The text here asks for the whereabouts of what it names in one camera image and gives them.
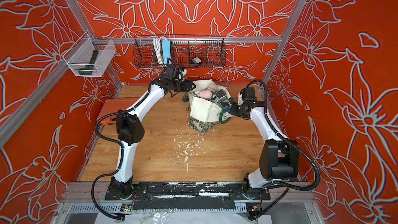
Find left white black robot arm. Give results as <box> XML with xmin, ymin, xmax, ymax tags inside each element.
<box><xmin>110</xmin><ymin>64</ymin><xmax>196</xmax><ymax>199</ymax></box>

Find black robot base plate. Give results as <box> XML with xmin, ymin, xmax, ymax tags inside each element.
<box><xmin>105</xmin><ymin>181</ymin><xmax>271</xmax><ymax>213</ymax></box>

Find black wire wall basket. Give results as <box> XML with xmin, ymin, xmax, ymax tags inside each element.
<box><xmin>133</xmin><ymin>35</ymin><xmax>227</xmax><ymax>68</ymax></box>

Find orange plastic tool case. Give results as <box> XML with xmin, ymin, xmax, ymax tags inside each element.
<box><xmin>97</xmin><ymin>97</ymin><xmax>138</xmax><ymax>121</ymax></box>

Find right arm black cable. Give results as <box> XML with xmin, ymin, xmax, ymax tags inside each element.
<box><xmin>245</xmin><ymin>79</ymin><xmax>321</xmax><ymax>219</ymax></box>

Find light blue box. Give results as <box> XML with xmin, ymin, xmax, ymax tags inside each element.
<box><xmin>162</xmin><ymin>39</ymin><xmax>171</xmax><ymax>64</ymax></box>

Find pink pencil sharpener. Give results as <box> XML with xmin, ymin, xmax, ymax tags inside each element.
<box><xmin>198</xmin><ymin>89</ymin><xmax>212</xmax><ymax>100</ymax></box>

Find grey clear pencil sharpener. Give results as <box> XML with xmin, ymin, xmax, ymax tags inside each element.
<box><xmin>214</xmin><ymin>89</ymin><xmax>228</xmax><ymax>103</ymax></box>

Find cream tote bag green handles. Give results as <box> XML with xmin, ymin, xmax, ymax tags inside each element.
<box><xmin>183</xmin><ymin>80</ymin><xmax>233</xmax><ymax>135</ymax></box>

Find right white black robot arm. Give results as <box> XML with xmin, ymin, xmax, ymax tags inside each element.
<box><xmin>230</xmin><ymin>87</ymin><xmax>299</xmax><ymax>190</ymax></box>

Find white coiled cable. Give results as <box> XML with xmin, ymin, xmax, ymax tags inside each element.
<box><xmin>153</xmin><ymin>37</ymin><xmax>164</xmax><ymax>65</ymax></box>

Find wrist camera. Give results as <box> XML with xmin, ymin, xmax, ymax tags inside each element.
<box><xmin>238</xmin><ymin>87</ymin><xmax>257</xmax><ymax>105</ymax></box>
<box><xmin>160</xmin><ymin>65</ymin><xmax>187</xmax><ymax>82</ymax></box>

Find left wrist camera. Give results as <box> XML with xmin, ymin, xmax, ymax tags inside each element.
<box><xmin>160</xmin><ymin>65</ymin><xmax>187</xmax><ymax>82</ymax></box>

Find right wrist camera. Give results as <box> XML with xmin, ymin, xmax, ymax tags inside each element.
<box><xmin>238</xmin><ymin>87</ymin><xmax>257</xmax><ymax>105</ymax></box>

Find clear acrylic wall bin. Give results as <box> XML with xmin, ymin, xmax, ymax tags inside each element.
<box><xmin>62</xmin><ymin>33</ymin><xmax>116</xmax><ymax>78</ymax></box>

